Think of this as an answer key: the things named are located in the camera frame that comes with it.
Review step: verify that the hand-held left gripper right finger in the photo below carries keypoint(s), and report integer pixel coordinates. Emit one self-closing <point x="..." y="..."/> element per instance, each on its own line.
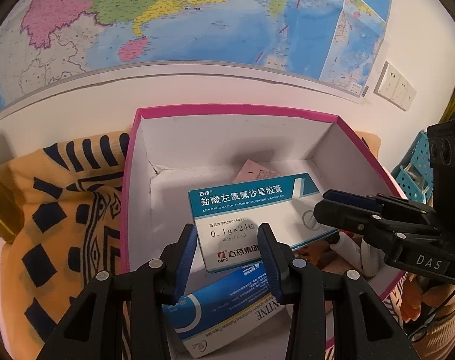
<point x="268" y="258"/>

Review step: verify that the blue plastic basket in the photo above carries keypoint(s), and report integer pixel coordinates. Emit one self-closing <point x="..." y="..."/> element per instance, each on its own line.
<point x="411" y="180"/>

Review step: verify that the blue and white medicine box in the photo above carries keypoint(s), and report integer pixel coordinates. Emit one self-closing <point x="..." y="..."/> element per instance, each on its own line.
<point x="220" y="307"/>

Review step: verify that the white tube with blue label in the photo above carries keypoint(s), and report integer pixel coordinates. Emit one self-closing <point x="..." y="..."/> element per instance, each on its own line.
<point x="345" y="249"/>

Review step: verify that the pink cardboard box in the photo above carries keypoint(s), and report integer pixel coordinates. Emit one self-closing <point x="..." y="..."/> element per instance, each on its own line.
<point x="227" y="146"/>

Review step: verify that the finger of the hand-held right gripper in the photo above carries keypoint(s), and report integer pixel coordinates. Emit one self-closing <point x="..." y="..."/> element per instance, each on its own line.
<point x="347" y="197"/>
<point x="343" y="215"/>

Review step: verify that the white wall socket panel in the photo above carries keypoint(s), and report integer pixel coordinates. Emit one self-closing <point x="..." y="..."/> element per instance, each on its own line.
<point x="394" y="84"/>

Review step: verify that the orange patterned blanket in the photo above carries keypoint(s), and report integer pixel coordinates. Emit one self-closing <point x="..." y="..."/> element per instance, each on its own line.
<point x="62" y="202"/>

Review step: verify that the pink paper packet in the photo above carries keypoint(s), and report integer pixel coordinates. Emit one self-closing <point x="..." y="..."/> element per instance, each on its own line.
<point x="253" y="172"/>

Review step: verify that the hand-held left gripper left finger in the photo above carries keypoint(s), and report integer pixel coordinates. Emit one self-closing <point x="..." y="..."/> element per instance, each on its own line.
<point x="186" y="258"/>

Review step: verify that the colourful wall map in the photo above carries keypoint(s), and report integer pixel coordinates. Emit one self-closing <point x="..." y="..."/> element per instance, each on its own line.
<point x="212" y="26"/>

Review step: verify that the teal and white medicine box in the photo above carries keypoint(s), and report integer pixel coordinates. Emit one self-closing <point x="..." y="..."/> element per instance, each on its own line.
<point x="242" y="202"/>

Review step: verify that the person's right hand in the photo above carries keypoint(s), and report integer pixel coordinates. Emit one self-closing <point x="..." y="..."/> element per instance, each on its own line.
<point x="433" y="298"/>

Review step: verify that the gold metal tumbler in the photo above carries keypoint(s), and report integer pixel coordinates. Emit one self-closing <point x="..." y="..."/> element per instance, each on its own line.
<point x="2" y="213"/>

